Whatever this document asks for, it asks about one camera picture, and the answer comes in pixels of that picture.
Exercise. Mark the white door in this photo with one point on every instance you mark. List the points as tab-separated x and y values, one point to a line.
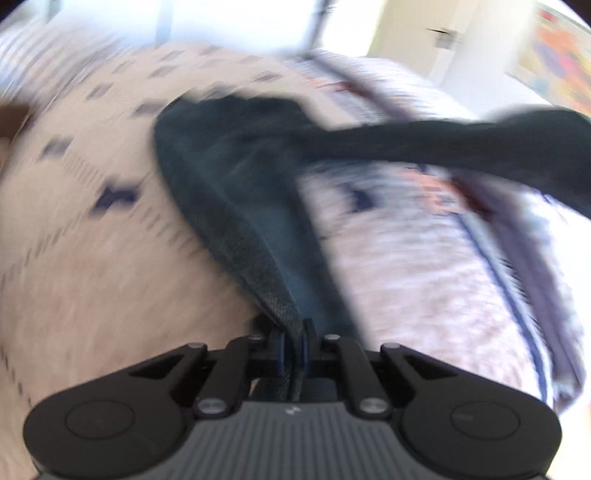
485	55

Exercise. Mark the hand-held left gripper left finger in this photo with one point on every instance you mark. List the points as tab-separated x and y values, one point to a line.
279	351

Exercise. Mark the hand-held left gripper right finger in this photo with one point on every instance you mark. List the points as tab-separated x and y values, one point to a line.
304	353

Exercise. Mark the pink quilted bed cover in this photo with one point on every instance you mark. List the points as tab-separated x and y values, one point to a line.
92	277

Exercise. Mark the dark blue denim jeans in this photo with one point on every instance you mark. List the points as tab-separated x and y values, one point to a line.
231	184

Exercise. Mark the colourful wall map poster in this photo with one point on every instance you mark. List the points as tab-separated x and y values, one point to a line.
558	60

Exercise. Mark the purple checked blanket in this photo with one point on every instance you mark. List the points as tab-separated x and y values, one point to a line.
545	286

